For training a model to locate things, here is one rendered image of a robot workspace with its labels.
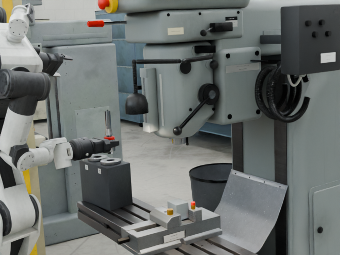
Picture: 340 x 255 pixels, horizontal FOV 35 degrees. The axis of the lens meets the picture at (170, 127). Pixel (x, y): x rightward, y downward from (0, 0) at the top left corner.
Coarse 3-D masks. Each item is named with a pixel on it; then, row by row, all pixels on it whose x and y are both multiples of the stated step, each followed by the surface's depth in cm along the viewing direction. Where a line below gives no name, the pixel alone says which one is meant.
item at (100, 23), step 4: (96, 20) 176; (100, 20) 176; (88, 24) 174; (92, 24) 174; (96, 24) 175; (100, 24) 176; (104, 24) 177; (108, 24) 178; (112, 24) 179; (116, 24) 180
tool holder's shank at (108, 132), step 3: (105, 111) 229; (108, 111) 228; (105, 114) 229; (108, 114) 228; (105, 117) 229; (108, 117) 229; (105, 120) 229; (108, 120) 229; (105, 123) 230; (108, 123) 229; (108, 126) 229; (108, 129) 229; (111, 129) 231; (105, 132) 230; (108, 132) 229; (111, 132) 230; (108, 135) 230; (111, 135) 231
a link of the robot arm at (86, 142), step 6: (78, 138) 223; (84, 138) 223; (96, 138) 229; (102, 138) 229; (84, 144) 220; (90, 144) 221; (96, 144) 223; (102, 144) 224; (108, 144) 224; (84, 150) 219; (90, 150) 221; (96, 150) 223; (102, 150) 225; (108, 150) 225; (84, 156) 221; (90, 156) 223
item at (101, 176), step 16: (80, 160) 241; (96, 160) 236; (112, 160) 235; (80, 176) 243; (96, 176) 233; (112, 176) 227; (128, 176) 233; (96, 192) 235; (112, 192) 228; (128, 192) 234; (112, 208) 229
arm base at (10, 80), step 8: (0, 72) 179; (8, 72) 174; (40, 72) 185; (0, 80) 178; (8, 80) 173; (48, 80) 182; (0, 88) 177; (8, 88) 174; (48, 88) 182; (0, 96) 179; (8, 96) 175
